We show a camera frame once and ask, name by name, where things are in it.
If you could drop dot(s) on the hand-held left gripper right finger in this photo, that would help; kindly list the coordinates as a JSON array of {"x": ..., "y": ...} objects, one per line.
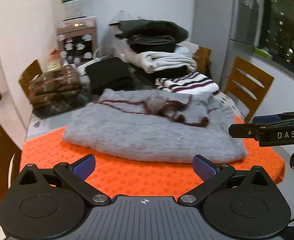
[{"x": 204, "y": 167}]

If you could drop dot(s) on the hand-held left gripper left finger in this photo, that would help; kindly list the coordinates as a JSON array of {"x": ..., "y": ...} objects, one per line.
[{"x": 83, "y": 167}]

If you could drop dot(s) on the pink water dispenser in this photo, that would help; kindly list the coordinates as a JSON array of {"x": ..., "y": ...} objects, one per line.
[{"x": 76, "y": 42}]

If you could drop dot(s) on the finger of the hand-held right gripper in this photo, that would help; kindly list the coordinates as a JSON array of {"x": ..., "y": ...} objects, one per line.
[
  {"x": 264, "y": 119},
  {"x": 243, "y": 131}
]

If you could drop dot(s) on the white striped folded sweater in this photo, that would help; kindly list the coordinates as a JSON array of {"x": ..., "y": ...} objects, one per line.
[{"x": 187, "y": 83}]

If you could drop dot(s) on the orange flower-patterned mat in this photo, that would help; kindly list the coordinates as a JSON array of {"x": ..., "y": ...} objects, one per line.
[{"x": 142, "y": 177}]

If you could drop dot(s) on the grey plaid folded garment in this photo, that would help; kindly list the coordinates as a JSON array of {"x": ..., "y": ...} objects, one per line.
[{"x": 59, "y": 106}]

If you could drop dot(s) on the green flat box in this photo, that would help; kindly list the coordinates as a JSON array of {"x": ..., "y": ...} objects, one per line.
[{"x": 262, "y": 52}]

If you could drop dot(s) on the white folded garment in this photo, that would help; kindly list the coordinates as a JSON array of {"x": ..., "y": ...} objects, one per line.
[{"x": 167, "y": 61}]

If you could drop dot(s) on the black folded garment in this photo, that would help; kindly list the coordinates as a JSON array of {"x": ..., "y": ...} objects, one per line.
[
  {"x": 167, "y": 75},
  {"x": 109, "y": 76}
]

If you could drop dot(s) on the small labelled bottle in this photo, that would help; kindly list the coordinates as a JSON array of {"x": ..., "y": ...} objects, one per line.
[{"x": 56, "y": 61}]

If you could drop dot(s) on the silver refrigerator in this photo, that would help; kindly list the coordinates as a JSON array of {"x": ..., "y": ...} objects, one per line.
[{"x": 247, "y": 17}]

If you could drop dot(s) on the wooden chair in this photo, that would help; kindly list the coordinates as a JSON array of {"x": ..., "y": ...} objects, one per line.
[
  {"x": 203, "y": 57},
  {"x": 252, "y": 80},
  {"x": 1, "y": 170},
  {"x": 31, "y": 70}
]

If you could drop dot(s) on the brown patterned folded sweater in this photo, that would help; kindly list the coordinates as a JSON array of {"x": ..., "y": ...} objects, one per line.
[{"x": 54, "y": 82}]

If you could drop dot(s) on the white dotted cushion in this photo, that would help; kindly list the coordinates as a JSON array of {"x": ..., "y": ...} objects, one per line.
[{"x": 230, "y": 105}]

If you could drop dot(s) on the dark window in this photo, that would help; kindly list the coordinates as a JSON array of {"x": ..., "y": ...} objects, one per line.
[{"x": 287, "y": 22}]

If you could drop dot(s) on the grey knitted sweater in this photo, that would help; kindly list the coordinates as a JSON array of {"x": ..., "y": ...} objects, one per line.
[{"x": 142, "y": 130}]

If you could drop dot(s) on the white cardboard sheet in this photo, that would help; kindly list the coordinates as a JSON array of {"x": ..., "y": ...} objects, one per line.
[{"x": 189, "y": 48}]

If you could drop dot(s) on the dark grey folded pants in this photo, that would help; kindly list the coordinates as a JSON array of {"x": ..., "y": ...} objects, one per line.
[{"x": 152, "y": 43}]

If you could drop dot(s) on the white plastic appliance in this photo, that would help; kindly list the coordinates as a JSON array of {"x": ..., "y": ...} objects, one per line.
[{"x": 91, "y": 62}]

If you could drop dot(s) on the white plastic bag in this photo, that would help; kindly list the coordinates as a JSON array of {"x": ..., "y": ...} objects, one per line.
[{"x": 114, "y": 40}]

